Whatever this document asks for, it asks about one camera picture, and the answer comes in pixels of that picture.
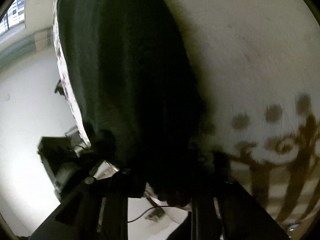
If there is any black white striped garment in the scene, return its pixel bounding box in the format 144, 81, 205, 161
54, 0, 207, 206

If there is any window with blinds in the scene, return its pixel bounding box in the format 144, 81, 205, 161
1, 0, 25, 35

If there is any floral white bed sheet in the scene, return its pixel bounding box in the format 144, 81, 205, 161
52, 0, 320, 230

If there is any black cable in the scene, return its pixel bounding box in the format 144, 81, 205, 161
127, 204, 176, 223

